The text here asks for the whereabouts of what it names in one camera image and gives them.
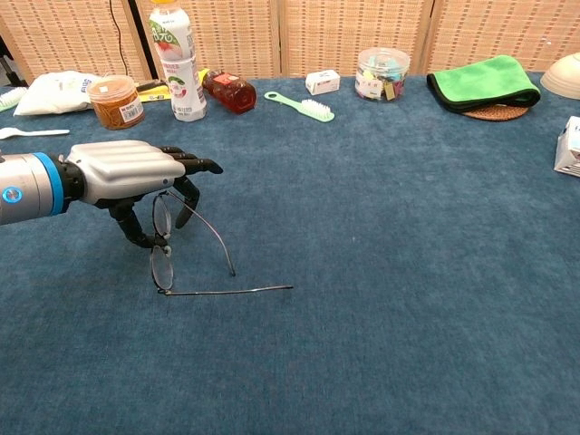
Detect white labelled drink bottle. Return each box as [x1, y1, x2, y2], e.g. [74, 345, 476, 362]
[148, 0, 208, 122]

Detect brown woven coaster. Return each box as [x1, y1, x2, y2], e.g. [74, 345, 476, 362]
[459, 104, 529, 122]

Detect yellow flat package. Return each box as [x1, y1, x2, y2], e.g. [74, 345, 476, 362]
[135, 67, 212, 103]

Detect clear jar of rubber bands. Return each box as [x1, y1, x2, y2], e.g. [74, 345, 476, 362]
[85, 74, 146, 131]

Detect mint green scrub brush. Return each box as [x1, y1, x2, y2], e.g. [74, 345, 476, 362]
[0, 86, 28, 113]
[264, 91, 335, 123]

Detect white blue milk carton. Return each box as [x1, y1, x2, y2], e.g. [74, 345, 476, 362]
[553, 115, 580, 178]

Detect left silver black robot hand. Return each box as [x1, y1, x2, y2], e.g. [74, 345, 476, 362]
[58, 139, 225, 249]

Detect thin black hanging cable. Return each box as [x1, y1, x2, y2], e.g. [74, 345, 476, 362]
[108, 0, 126, 76]

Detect red tea bottle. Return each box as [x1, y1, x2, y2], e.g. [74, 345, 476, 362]
[201, 69, 257, 114]

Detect small white box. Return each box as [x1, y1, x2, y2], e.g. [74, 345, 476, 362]
[304, 69, 342, 96]

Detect bamboo folding screen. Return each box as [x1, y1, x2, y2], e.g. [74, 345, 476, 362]
[0, 0, 580, 86]

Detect white plastic spoon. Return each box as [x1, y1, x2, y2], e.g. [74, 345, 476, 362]
[0, 127, 72, 140]

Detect thin black-framed eyeglasses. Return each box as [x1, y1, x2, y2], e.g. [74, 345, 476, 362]
[149, 189, 295, 296]

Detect cream ceramic bowl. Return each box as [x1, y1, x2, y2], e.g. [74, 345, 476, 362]
[539, 52, 580, 101]

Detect white plastic bag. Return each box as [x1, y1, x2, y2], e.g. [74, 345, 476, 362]
[13, 71, 105, 117]

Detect green microfibre cloth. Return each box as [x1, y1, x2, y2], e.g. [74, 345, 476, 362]
[426, 54, 542, 114]

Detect clear jar of binder clips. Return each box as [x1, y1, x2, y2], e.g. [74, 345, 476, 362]
[354, 46, 411, 102]

